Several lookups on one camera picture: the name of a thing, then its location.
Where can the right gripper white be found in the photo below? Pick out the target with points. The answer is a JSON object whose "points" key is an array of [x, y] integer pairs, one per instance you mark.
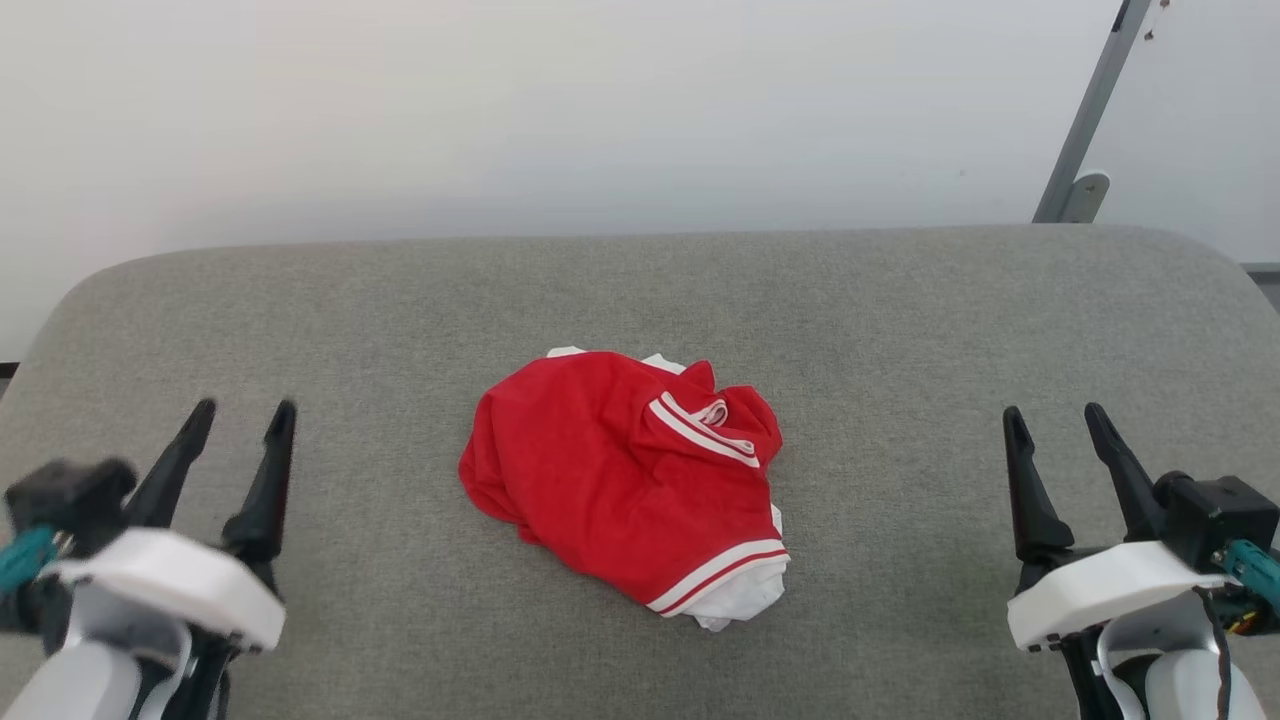
{"points": [[1100, 590]]}

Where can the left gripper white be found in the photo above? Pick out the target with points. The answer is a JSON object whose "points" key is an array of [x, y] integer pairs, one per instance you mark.
{"points": [[170, 575]]}

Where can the red and white garment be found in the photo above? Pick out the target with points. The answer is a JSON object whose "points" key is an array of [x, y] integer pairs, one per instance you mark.
{"points": [[600, 470]]}

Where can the dark baseboard strip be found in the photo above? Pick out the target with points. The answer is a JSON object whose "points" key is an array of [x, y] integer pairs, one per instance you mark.
{"points": [[1265, 275], [8, 369]]}

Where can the grey metal pole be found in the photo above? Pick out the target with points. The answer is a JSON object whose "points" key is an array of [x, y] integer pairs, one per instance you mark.
{"points": [[1095, 100]]}

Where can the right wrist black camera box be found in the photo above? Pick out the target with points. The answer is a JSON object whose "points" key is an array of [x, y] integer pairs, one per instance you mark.
{"points": [[1215, 515]]}

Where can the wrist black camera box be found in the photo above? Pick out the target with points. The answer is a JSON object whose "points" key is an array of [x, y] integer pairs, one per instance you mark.
{"points": [[65, 495], [1215, 515]]}

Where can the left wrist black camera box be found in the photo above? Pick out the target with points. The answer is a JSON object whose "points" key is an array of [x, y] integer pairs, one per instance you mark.
{"points": [[65, 495]]}

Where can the grey pole foot bracket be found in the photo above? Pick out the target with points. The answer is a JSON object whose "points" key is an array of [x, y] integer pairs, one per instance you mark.
{"points": [[1088, 195]]}

